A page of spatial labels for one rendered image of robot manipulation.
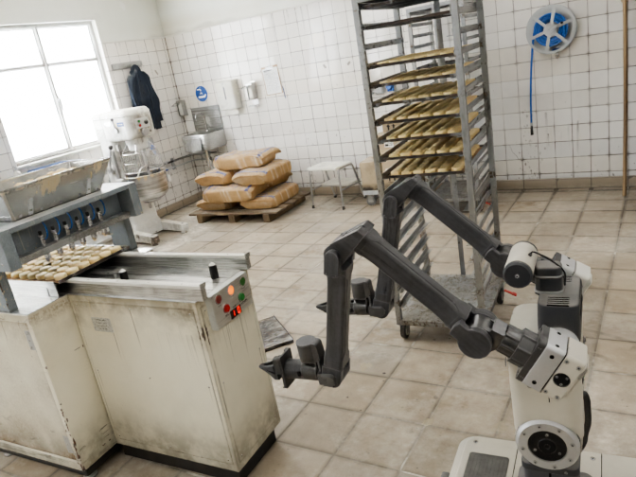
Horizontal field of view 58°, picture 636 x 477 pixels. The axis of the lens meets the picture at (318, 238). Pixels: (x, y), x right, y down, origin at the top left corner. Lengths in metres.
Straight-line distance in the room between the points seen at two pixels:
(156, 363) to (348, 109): 4.51
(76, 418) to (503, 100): 4.58
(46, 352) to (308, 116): 4.72
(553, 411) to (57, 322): 1.89
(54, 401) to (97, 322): 0.39
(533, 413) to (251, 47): 5.89
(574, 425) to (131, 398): 1.76
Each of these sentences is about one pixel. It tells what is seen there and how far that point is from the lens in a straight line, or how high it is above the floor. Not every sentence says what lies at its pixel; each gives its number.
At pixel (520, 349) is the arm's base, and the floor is 0.92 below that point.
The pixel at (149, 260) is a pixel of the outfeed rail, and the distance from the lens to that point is 2.64.
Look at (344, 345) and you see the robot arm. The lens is 1.55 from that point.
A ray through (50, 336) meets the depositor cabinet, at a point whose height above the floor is 0.71.
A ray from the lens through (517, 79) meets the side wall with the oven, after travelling 5.79.
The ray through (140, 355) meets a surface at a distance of 2.46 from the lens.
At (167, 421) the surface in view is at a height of 0.27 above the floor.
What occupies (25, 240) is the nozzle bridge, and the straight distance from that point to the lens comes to 2.59.
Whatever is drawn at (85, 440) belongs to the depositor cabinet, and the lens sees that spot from 2.80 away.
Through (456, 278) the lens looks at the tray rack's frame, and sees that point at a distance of 3.65.
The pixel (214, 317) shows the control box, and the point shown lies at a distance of 2.16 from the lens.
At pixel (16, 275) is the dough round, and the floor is 0.91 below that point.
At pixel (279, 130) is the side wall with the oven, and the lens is 6.92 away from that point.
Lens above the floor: 1.61
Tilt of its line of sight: 18 degrees down
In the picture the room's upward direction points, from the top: 10 degrees counter-clockwise
